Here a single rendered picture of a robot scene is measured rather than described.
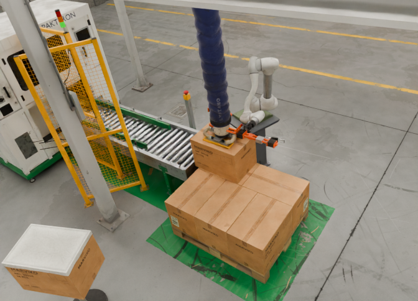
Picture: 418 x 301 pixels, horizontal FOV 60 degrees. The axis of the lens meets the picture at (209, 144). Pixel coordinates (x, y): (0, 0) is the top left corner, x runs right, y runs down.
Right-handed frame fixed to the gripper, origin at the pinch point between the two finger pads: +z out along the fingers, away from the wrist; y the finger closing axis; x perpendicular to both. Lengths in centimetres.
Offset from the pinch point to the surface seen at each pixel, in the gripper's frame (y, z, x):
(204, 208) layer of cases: 54, 67, 9
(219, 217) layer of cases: 54, 69, -10
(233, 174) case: 41.6, 20.5, 2.6
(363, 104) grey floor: 108, -267, -51
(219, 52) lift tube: -88, 3, 15
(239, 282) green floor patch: 108, 93, -44
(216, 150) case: 15.1, 20.0, 21.1
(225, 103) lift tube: -33.5, 1.9, 15.9
